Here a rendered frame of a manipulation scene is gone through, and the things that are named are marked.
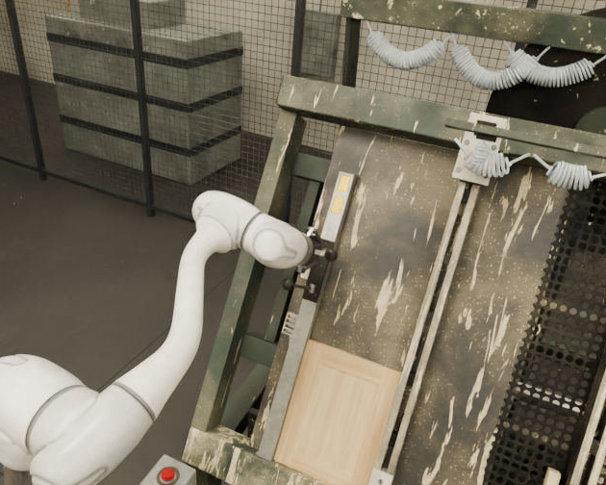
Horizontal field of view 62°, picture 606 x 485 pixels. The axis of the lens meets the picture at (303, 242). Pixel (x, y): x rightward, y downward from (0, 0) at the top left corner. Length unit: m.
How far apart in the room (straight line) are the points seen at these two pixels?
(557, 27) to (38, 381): 1.77
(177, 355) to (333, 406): 0.80
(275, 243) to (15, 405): 0.56
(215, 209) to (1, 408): 0.57
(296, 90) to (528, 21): 0.81
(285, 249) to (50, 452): 0.57
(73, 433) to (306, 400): 0.92
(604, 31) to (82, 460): 1.83
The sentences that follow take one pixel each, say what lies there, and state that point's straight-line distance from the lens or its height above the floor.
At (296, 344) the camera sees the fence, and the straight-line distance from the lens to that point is 1.65.
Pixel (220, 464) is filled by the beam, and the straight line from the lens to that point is 1.84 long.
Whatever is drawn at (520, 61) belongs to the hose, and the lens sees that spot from 1.97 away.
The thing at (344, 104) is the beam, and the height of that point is 1.92.
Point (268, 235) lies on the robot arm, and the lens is 1.10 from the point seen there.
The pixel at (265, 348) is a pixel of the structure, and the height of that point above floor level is 1.13.
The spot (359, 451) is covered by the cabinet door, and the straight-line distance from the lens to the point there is 1.70.
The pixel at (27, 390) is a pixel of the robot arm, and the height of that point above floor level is 1.65.
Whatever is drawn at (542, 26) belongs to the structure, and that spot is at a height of 2.16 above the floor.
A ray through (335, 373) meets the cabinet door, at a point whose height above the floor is 1.18.
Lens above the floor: 2.33
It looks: 31 degrees down
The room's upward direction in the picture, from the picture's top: 5 degrees clockwise
